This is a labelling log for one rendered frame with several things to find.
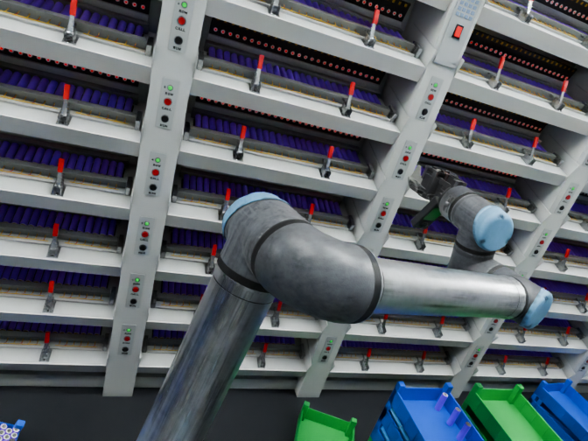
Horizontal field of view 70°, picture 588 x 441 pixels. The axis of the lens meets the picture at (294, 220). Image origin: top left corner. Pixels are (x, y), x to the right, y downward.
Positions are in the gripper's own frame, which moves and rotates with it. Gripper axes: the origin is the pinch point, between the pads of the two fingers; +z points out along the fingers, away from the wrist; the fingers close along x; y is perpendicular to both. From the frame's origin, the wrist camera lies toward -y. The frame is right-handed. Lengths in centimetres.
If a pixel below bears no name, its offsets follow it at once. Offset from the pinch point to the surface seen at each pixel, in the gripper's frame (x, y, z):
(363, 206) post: 4.8, -15.1, 12.1
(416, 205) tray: -11.2, -10.0, 8.1
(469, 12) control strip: -1.0, 46.0, 6.7
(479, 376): -80, -83, 7
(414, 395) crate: -16, -61, -23
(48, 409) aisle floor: 89, -96, 2
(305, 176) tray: 29.2, -7.5, 7.3
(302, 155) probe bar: 29.8, -3.3, 13.8
